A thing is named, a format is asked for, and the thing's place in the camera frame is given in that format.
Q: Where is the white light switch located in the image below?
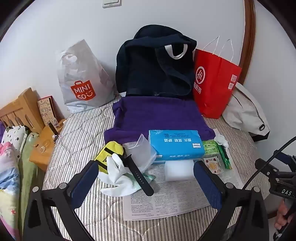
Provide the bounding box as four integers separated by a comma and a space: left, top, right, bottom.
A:
102, 0, 122, 8

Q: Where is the doodle print box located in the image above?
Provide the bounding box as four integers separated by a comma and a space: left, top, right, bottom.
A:
37, 96, 58, 128

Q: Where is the green wet wipes pack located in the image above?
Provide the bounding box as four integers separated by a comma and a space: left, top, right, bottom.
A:
202, 140, 220, 159

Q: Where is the printed paper sheet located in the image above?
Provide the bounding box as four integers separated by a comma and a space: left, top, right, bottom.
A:
122, 128, 242, 222

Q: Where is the clear plastic bag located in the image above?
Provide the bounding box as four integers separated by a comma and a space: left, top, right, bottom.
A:
122, 133, 158, 173

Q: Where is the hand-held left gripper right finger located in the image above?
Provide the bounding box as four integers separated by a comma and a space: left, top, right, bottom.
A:
193, 160, 270, 241

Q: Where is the dark navy backpack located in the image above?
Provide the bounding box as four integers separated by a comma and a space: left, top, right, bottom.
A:
116, 24, 197, 98

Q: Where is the wooden headboard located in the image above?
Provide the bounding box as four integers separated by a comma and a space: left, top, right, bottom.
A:
0, 88, 45, 135

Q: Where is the white foam block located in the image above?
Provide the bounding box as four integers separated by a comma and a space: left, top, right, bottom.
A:
165, 160, 195, 181

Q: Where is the white glove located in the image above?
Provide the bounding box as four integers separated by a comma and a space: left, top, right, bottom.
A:
97, 153, 145, 197

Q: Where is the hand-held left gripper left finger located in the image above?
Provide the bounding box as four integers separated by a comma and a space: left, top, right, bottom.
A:
23, 160, 104, 241

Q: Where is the lemon print packet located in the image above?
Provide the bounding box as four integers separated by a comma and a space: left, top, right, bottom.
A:
202, 156, 223, 175

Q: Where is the green snack packet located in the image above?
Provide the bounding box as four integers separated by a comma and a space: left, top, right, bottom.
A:
218, 145, 232, 169

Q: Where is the blue tissue pack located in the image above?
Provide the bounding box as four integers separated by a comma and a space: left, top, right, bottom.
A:
148, 129, 206, 163

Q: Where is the black watch strap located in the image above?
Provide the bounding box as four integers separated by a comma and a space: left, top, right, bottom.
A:
122, 155, 154, 196

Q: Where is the red paper bag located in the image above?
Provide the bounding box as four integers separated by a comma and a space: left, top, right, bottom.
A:
193, 36, 242, 119

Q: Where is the white tissue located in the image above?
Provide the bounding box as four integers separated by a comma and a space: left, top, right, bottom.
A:
214, 134, 229, 149

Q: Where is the cream canvas bag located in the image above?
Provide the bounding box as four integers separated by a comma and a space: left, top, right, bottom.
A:
222, 82, 271, 142

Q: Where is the wooden door frame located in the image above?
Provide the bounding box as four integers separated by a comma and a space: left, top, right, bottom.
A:
237, 0, 256, 85

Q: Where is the person's right hand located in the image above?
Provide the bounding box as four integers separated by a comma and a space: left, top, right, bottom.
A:
273, 200, 293, 230

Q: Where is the striped bed quilt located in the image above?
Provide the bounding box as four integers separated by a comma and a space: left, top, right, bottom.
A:
43, 94, 278, 241

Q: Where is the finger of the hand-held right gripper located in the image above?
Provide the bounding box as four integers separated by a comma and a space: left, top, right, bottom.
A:
255, 153, 296, 177

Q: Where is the star print pillow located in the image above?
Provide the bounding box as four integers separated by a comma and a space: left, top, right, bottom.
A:
1, 125, 28, 153

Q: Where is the colourful cartoon blanket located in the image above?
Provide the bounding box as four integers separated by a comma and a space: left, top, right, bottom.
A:
0, 141, 21, 241

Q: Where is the yellow pouch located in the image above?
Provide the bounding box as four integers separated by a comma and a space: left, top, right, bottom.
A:
93, 141, 126, 174

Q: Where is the black cable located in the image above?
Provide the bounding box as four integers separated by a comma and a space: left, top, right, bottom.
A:
243, 136, 296, 189

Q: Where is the purple towel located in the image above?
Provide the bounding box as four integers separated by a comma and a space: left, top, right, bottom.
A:
104, 96, 216, 149

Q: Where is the green blanket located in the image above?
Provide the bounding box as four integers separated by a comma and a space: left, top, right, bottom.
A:
18, 132, 44, 232

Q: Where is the grey plastic shopping bag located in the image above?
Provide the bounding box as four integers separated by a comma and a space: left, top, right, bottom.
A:
55, 39, 115, 114

